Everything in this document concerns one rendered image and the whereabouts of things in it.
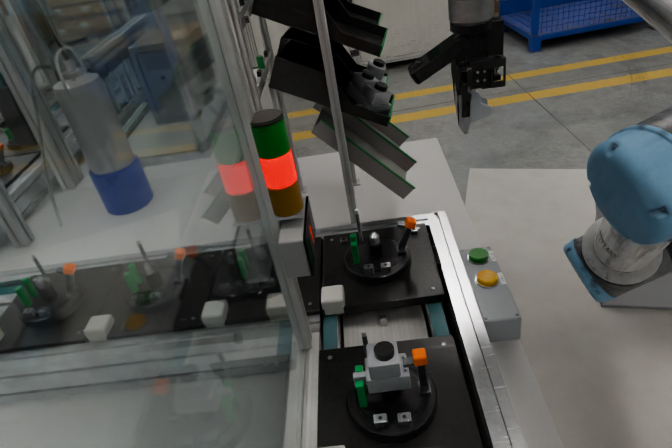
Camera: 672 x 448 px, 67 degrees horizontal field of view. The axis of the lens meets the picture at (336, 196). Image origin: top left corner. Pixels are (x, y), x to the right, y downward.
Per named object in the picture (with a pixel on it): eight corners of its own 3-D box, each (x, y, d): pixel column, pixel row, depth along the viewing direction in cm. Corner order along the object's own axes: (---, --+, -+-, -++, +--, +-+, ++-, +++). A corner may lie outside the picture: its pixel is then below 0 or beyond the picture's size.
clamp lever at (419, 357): (429, 379, 79) (424, 346, 75) (431, 390, 77) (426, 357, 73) (406, 382, 79) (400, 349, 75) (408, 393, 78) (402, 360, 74)
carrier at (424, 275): (425, 229, 119) (422, 184, 113) (445, 302, 99) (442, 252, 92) (324, 242, 121) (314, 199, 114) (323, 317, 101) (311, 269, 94)
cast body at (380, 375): (407, 365, 79) (403, 334, 75) (411, 389, 75) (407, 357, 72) (353, 371, 80) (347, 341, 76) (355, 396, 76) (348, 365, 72)
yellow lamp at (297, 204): (304, 197, 80) (298, 170, 78) (303, 215, 76) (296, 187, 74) (273, 201, 81) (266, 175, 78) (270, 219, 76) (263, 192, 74)
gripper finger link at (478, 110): (494, 136, 95) (494, 90, 91) (462, 141, 96) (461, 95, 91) (489, 129, 98) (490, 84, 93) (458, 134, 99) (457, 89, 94)
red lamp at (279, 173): (298, 169, 78) (292, 141, 75) (296, 186, 73) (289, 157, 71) (266, 174, 78) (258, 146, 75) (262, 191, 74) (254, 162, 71)
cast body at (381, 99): (377, 106, 120) (387, 79, 116) (387, 116, 118) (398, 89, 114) (348, 107, 116) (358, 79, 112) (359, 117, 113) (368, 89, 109)
